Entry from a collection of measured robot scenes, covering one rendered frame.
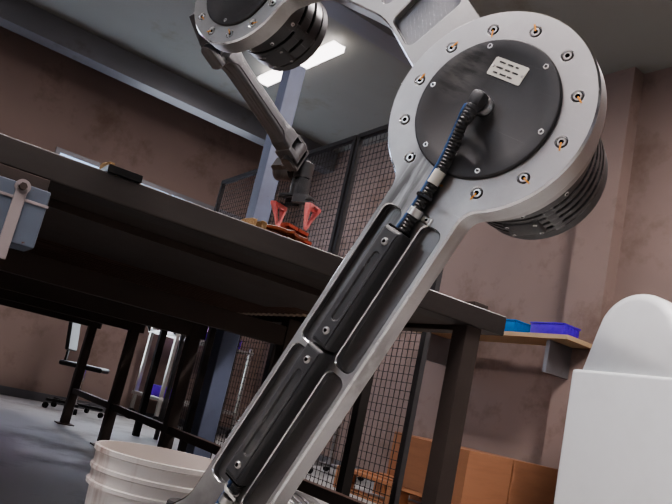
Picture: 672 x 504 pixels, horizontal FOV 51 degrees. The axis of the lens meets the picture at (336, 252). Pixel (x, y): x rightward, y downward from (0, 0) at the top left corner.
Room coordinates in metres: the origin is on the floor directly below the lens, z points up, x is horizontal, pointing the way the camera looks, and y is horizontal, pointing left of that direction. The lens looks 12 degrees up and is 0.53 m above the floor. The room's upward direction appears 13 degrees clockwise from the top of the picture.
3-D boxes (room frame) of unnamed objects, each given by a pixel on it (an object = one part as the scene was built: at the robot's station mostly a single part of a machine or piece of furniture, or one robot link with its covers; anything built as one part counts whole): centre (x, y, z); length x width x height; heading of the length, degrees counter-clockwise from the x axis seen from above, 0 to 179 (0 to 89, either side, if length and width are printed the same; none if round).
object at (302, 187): (2.02, 0.15, 1.13); 0.10 x 0.07 x 0.07; 60
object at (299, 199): (2.01, 0.11, 1.06); 0.07 x 0.07 x 0.09; 60
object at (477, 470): (5.07, -1.06, 0.24); 1.31 x 0.90 x 0.47; 35
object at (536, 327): (4.85, -1.59, 1.37); 0.28 x 0.20 x 0.09; 35
